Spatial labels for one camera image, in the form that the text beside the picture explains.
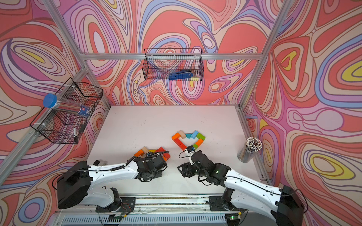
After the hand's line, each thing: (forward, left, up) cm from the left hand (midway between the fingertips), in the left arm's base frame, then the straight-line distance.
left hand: (161, 175), depth 83 cm
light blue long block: (+28, -21, +3) cm, 35 cm away
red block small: (+22, -10, +1) cm, 24 cm away
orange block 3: (+14, +16, +1) cm, 21 cm away
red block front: (+18, -13, +2) cm, 22 cm away
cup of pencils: (+9, -50, +14) cm, 53 cm away
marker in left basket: (+11, +43, +24) cm, 51 cm away
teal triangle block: (+27, -17, +2) cm, 32 cm away
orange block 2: (+22, -25, +1) cm, 33 cm away
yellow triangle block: (+15, +7, +2) cm, 17 cm away
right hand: (0, -14, +8) cm, 16 cm away
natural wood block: (+28, -13, +3) cm, 31 cm away
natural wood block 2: (+16, +12, +2) cm, 20 cm away
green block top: (+27, -26, +2) cm, 37 cm away
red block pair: (+16, +2, +2) cm, 16 cm away
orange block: (+26, -8, +2) cm, 28 cm away
